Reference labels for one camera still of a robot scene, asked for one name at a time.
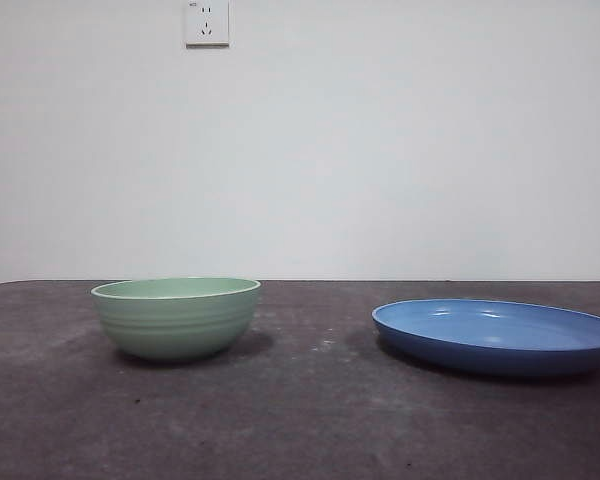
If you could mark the green ribbed bowl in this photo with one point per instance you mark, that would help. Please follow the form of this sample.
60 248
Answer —
175 325

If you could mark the blue round plate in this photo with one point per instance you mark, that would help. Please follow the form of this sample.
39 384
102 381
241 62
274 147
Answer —
490 332

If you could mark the white wall socket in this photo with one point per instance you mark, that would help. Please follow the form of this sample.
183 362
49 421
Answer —
207 25

